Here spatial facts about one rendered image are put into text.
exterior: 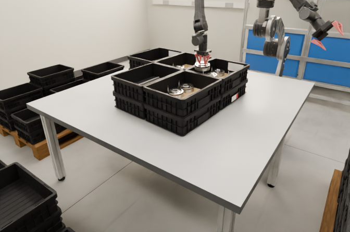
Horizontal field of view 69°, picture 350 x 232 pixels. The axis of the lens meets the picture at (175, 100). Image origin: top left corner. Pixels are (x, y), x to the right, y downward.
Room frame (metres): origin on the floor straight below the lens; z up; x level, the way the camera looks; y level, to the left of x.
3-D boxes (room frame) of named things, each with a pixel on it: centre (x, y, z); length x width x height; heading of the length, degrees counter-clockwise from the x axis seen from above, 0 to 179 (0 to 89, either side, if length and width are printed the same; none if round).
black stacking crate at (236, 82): (1.73, -0.31, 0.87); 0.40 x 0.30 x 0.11; 140
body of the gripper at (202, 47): (1.67, -0.19, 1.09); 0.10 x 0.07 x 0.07; 48
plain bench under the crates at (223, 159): (1.82, -0.06, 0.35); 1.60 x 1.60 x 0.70; 54
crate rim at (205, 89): (1.42, -0.05, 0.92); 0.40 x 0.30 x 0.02; 140
